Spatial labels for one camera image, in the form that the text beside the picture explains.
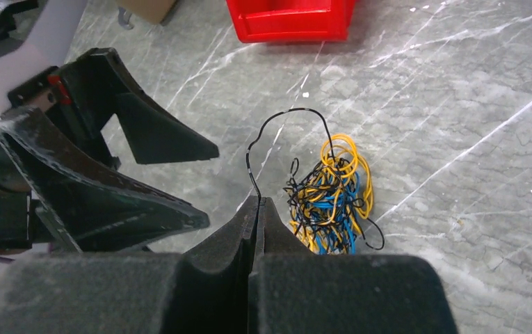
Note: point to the metal wrench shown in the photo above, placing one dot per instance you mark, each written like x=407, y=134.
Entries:
x=124, y=17

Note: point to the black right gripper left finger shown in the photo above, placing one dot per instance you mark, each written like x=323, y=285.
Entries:
x=204, y=290

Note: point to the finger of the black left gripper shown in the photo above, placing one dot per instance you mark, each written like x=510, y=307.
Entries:
x=97, y=85

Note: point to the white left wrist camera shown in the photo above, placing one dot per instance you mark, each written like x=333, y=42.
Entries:
x=44, y=40

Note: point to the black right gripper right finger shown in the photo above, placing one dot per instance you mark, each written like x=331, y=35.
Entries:
x=293, y=290

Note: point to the red plastic bin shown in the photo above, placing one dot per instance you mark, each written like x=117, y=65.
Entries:
x=257, y=21

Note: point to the tan hard toolbox case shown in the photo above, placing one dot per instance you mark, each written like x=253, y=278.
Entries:
x=152, y=11

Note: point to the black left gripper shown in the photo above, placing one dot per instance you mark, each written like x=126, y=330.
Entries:
x=86, y=206

